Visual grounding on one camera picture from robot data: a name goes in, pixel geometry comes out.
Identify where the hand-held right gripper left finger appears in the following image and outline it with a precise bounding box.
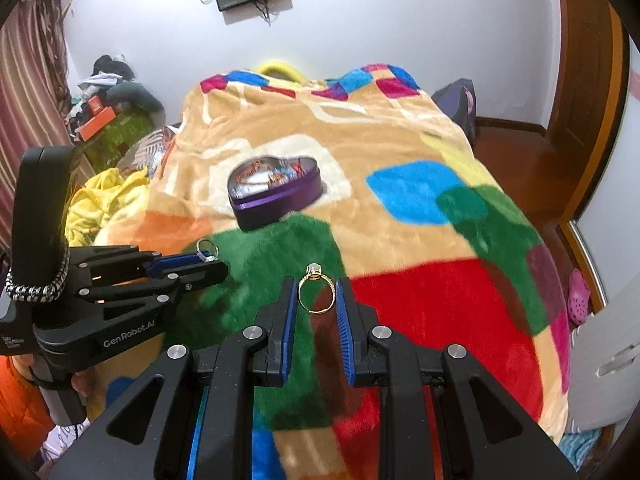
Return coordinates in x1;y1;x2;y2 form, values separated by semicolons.
50;276;297;480

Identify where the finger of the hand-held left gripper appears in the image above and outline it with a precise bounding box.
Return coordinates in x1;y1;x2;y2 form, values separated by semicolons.
69;245;209;286
77;261;230;322

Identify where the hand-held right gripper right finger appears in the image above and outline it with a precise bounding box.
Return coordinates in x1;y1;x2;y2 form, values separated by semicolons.
335;277;581;480

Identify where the gold ring with pale stone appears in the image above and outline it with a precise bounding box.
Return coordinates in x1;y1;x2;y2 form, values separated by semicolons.
298;262;337;315

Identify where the purple heart-shaped tin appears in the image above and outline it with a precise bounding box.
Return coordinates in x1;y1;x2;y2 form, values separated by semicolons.
227;155;323;232

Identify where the person's left hand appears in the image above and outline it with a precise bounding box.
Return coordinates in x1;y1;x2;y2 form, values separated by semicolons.
71;369;100;403

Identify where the yellow cloth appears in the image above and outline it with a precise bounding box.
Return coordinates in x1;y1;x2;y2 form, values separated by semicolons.
65;167;151;248

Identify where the orange box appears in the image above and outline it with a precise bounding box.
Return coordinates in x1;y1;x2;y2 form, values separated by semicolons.
77;105;118;142

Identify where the green cloth-covered stand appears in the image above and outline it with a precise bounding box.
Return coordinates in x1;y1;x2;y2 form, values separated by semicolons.
75;110;156;173

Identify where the colourful patchwork fleece blanket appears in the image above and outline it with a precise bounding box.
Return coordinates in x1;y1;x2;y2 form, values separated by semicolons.
92;62;573;480

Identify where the striped red curtain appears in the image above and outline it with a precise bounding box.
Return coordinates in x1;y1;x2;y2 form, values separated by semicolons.
0;0;73;256

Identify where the patterned bed sheet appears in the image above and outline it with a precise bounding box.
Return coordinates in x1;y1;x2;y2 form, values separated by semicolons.
122;127;176;171

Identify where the pile of dark clothes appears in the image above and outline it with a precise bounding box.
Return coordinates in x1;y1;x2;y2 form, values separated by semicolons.
65;55;166;131

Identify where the person's orange clothing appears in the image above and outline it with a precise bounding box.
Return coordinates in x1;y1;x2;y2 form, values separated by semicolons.
0;355;56;461

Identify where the pink clog shoe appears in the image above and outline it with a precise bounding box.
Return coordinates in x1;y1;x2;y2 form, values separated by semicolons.
567;268;592;326

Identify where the dark backpack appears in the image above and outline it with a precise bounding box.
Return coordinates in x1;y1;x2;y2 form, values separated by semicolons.
431;78;478;148

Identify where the light blue cloth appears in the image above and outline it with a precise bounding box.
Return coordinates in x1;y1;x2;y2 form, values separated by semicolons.
557;427;608;471

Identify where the white suitcase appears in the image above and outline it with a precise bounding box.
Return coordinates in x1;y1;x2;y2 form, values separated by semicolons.
565;280;640;433

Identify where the white wardrobe door with hearts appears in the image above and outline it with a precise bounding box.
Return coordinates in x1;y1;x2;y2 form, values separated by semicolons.
575;45;640;311

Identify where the brown wooden door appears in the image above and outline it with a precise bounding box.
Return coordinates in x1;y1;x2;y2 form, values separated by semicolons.
542;0;631;221

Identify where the black monitor cable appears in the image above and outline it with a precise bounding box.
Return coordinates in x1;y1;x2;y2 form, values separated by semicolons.
252;0;281;26

